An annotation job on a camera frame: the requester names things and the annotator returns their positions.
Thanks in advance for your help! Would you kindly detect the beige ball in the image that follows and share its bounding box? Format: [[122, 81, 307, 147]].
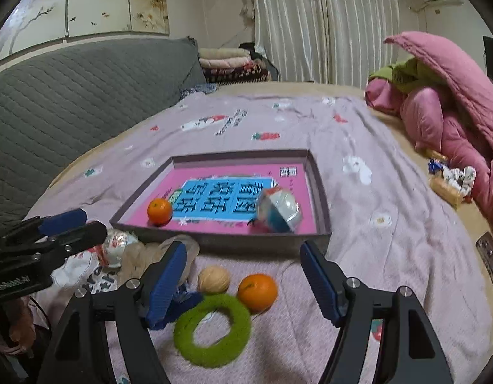
[[197, 266, 231, 294]]

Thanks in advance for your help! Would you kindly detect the white snack packet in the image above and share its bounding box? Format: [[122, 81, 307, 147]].
[[256, 186, 302, 233]]

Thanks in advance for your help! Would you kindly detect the yellow snack packet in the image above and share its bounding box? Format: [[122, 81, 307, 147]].
[[430, 176, 465, 209]]

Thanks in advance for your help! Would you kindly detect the painted wall poster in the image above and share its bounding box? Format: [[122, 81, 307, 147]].
[[0, 0, 170, 65]]

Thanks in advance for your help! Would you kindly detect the shallow grey cardboard box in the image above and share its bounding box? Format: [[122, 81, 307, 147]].
[[109, 149, 332, 254]]

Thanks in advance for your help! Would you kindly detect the beige scrunchie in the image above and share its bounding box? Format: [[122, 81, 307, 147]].
[[122, 235, 200, 289]]

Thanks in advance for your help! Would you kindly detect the pink printed bedsheet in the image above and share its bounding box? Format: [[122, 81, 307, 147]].
[[22, 82, 493, 384]]

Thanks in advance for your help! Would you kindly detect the cream folded blanket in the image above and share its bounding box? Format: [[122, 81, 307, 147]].
[[198, 48, 249, 60]]

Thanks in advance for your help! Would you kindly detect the large orange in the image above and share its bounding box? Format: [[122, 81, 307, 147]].
[[237, 273, 279, 313]]

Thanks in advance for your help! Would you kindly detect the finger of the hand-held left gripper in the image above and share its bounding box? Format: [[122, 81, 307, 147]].
[[0, 208, 88, 246], [14, 221, 108, 267]]

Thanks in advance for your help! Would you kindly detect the white curtain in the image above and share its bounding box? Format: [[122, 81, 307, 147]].
[[236, 0, 401, 89]]

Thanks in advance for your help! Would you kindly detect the white and red packet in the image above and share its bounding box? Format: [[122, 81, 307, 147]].
[[100, 228, 140, 268]]

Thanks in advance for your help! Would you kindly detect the remote control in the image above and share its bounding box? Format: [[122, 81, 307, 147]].
[[475, 232, 493, 289]]

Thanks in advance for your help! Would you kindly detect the pink quilt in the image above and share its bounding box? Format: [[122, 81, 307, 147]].
[[364, 31, 493, 233]]

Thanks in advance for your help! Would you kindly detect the grey quilted sofa cover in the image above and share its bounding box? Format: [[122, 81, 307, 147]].
[[0, 37, 207, 228]]

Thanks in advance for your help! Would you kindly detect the small orange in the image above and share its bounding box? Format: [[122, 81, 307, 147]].
[[147, 198, 174, 226]]

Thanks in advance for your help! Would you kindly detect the blue patterned cloth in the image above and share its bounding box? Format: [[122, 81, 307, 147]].
[[180, 84, 219, 99]]

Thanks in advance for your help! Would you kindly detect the pink folded blanket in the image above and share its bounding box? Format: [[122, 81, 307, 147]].
[[200, 57, 253, 69]]

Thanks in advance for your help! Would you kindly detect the green cloth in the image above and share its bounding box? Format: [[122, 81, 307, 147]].
[[368, 57, 447, 97]]

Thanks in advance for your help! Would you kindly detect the dark floral folded blanket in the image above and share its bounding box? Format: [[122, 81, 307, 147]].
[[202, 64, 271, 84]]

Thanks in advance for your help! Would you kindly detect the blue snack packet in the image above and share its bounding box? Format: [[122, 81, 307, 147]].
[[172, 284, 205, 323]]

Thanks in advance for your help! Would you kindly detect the pink and blue book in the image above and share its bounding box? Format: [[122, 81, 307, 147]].
[[122, 164, 317, 235]]

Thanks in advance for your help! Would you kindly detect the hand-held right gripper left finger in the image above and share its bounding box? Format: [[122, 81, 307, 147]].
[[37, 241, 188, 384]]

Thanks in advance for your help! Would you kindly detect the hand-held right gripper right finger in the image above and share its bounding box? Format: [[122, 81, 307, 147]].
[[299, 241, 451, 384]]

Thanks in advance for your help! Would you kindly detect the green fuzzy ring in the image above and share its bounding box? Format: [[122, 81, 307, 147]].
[[173, 293, 252, 367]]

